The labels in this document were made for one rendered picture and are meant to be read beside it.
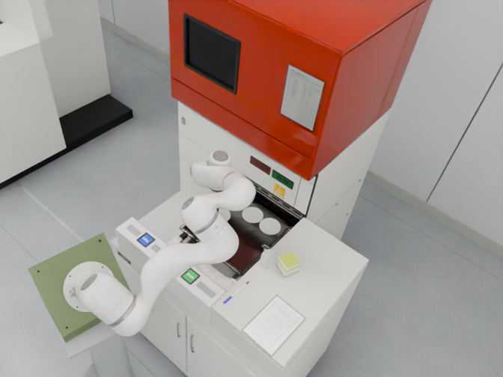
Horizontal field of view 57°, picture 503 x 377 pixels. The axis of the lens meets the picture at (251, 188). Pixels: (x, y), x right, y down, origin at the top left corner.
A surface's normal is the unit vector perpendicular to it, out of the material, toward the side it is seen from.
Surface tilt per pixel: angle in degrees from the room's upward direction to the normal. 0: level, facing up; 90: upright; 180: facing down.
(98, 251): 48
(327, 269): 0
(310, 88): 90
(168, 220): 0
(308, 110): 90
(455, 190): 90
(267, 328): 0
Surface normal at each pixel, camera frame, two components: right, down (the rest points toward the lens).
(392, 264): 0.10, -0.69
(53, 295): 0.53, -0.01
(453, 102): -0.63, 0.52
